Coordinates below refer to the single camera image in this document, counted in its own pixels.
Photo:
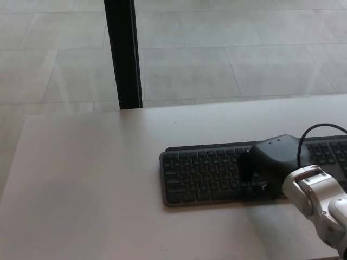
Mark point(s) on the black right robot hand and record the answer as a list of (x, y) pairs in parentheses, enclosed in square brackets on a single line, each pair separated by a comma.
[(276, 159)]

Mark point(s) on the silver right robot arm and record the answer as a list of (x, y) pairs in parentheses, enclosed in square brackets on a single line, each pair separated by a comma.
[(317, 192)]

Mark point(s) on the black vertical metal post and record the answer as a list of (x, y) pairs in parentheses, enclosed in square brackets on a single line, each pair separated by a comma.
[(122, 54)]

